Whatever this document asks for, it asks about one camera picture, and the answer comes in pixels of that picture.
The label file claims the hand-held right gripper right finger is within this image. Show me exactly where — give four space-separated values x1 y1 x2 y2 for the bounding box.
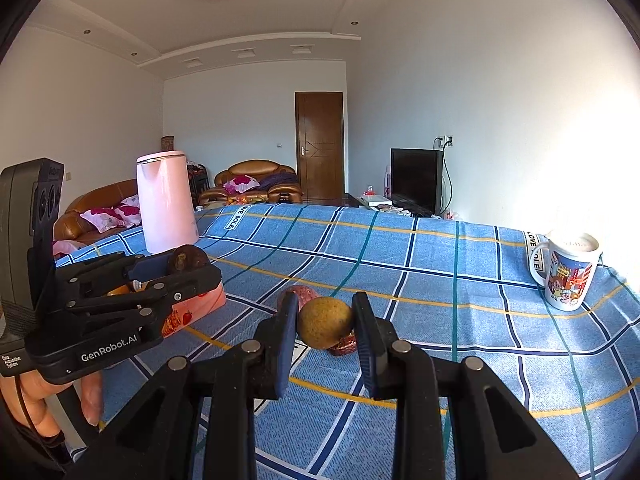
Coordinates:
351 291 581 480

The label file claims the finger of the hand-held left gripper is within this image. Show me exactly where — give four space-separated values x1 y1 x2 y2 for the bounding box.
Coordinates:
64 264 224 333
54 251 173 297

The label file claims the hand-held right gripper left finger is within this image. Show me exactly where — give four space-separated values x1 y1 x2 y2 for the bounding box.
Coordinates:
65 291 301 480

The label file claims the dark brown water chestnut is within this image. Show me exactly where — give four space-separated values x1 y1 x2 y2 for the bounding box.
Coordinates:
167 244 211 275

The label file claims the pink tin box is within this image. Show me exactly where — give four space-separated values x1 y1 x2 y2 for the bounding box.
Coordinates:
107 280 227 341

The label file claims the small yellow-brown round fruit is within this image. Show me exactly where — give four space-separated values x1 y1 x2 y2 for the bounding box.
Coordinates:
299 296 355 350

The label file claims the person's left hand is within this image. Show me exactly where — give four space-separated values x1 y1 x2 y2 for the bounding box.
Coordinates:
0 367 105 443

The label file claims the pink floral cloth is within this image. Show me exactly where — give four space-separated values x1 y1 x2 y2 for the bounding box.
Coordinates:
52 239 88 257

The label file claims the white pink floral cushion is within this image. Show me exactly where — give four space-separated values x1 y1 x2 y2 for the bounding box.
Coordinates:
222 175 261 195
80 207 126 233
115 195 142 221

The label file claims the purple passion fruit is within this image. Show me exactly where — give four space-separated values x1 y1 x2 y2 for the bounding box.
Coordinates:
277 284 359 357

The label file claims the brown leather sofa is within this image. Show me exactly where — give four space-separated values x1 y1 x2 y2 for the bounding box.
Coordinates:
53 178 146 248

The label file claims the pink electric kettle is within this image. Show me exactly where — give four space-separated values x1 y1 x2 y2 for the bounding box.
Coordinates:
136 150 200 255

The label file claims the blue plaid tablecloth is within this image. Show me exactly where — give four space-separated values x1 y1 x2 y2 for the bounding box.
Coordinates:
52 203 640 480

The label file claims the brown leather armchair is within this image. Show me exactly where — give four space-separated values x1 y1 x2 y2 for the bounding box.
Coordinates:
200 159 304 207

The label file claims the purple blanket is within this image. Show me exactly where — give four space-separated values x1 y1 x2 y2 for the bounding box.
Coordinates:
257 172 298 191

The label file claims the low tv stand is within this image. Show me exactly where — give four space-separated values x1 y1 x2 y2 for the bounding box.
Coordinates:
345 192 441 219

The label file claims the black television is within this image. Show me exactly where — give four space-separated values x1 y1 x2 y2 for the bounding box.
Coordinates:
390 148 444 217

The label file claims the brown wooden door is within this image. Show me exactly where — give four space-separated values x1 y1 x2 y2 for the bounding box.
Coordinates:
294 91 345 205

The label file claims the white cartoon print mug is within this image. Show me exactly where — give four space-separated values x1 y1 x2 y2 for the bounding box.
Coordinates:
528 229 603 313

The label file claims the black power cable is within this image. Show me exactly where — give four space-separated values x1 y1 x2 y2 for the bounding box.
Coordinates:
434 137 455 217

